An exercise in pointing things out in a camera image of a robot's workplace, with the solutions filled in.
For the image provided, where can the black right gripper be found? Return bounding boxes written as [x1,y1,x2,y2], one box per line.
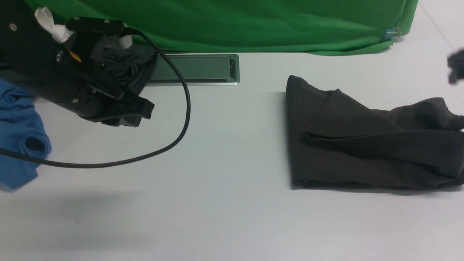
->
[447,49,464,84]

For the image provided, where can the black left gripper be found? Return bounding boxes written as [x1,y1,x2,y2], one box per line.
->
[22,54,154,127]

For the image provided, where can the dark gray long-sleeved shirt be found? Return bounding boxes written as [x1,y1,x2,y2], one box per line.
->
[285,75,464,190]

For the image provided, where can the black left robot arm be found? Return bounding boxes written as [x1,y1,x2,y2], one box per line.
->
[0,0,154,127]

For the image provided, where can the white crumpled garment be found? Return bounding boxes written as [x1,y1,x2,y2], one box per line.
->
[34,7,74,43]

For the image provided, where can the dark teal crumpled garment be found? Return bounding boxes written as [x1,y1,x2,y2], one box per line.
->
[101,44,158,95]

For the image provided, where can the blue crumpled garment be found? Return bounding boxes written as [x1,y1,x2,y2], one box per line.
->
[0,80,52,191]

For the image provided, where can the blue binder clip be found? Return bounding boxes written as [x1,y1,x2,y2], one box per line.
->
[384,27,402,41]

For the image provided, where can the green backdrop cloth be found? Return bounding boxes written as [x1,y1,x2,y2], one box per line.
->
[27,0,418,56]

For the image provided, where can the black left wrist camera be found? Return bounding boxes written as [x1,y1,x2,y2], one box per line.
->
[65,17,133,51]

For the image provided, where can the black left camera cable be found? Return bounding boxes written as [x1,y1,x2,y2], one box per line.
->
[0,29,191,169]

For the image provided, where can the silver table cable hatch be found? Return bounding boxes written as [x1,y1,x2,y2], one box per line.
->
[147,54,240,86]

